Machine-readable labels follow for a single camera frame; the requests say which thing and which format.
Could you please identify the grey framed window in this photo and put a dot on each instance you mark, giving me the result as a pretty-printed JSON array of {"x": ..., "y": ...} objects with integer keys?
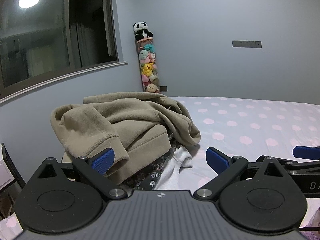
[{"x": 50, "y": 30}]

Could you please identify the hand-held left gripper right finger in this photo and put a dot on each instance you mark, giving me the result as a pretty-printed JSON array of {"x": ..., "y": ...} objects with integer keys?
[{"x": 215, "y": 158}]

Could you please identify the dark wall outlet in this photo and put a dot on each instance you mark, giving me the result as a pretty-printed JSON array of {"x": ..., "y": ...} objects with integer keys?
[{"x": 163, "y": 88}]

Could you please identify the dark floral garment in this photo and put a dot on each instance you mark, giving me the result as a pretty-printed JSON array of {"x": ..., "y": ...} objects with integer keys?
[{"x": 147, "y": 177}]

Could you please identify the grey wall switch panel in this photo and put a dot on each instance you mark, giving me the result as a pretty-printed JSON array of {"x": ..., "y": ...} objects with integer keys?
[{"x": 247, "y": 44}]

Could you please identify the white garment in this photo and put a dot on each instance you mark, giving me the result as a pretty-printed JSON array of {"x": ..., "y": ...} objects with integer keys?
[{"x": 172, "y": 172}]

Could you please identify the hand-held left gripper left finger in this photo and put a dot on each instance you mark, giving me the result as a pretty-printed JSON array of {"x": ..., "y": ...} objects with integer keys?
[{"x": 103, "y": 161}]

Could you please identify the dark chair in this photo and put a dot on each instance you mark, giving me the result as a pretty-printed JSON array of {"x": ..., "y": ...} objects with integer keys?
[{"x": 12, "y": 170}]

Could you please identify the clear tube of plush toys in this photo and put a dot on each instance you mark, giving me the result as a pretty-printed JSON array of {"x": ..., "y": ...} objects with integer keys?
[{"x": 148, "y": 65}]

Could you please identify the person's purple clothing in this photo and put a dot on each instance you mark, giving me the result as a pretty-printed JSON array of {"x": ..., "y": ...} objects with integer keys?
[{"x": 315, "y": 230}]

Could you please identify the panda plush toy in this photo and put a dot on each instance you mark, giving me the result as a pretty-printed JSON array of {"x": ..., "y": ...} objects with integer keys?
[{"x": 142, "y": 30}]

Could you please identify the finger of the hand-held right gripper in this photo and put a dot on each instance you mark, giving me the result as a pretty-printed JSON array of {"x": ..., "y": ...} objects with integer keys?
[
  {"x": 300, "y": 165},
  {"x": 306, "y": 152}
]

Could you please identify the beige fleece jacket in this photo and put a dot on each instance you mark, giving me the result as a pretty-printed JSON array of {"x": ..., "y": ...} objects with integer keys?
[{"x": 130, "y": 120}]

